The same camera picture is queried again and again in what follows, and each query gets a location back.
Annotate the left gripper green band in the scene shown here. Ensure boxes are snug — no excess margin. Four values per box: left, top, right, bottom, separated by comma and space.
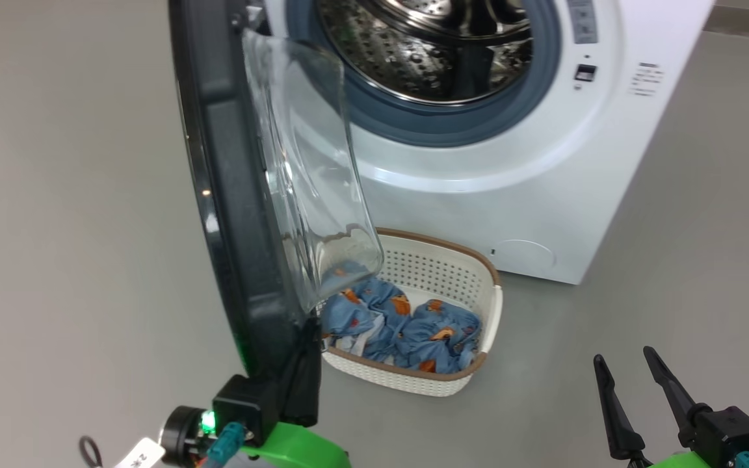
238, 318, 352, 468

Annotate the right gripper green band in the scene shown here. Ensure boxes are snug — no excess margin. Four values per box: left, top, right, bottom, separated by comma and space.
594, 346, 723, 468

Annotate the blue printed garment white lining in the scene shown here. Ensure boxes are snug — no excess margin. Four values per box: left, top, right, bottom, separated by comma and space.
321, 276, 414, 357

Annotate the black round glass washer door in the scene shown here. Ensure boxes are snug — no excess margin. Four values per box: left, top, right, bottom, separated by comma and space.
168, 0, 385, 381

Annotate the white front-load washing machine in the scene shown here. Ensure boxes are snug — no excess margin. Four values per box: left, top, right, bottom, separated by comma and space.
264, 0, 716, 285

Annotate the grey rubber door gasket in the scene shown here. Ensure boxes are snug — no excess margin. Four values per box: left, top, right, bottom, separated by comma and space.
285, 0, 562, 148

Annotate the stainless steel washing machine drum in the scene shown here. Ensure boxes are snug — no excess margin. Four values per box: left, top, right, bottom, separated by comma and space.
316, 0, 534, 105

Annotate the white perforated basket brown rim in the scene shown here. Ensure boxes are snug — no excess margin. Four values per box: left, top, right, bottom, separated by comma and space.
319, 227, 504, 398

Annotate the round white filter cover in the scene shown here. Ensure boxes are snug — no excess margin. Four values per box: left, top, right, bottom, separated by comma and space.
492, 239, 556, 271

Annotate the grey warning sticker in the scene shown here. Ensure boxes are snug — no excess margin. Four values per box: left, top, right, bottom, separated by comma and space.
566, 0, 598, 44

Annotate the teal left cable connector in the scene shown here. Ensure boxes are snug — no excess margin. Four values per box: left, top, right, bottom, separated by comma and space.
204, 421, 246, 468

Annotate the white cable tag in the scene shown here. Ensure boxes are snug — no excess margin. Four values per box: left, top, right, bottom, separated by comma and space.
114, 437, 166, 468

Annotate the black left cable loop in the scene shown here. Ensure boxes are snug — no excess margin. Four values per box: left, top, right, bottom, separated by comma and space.
79, 435, 103, 468

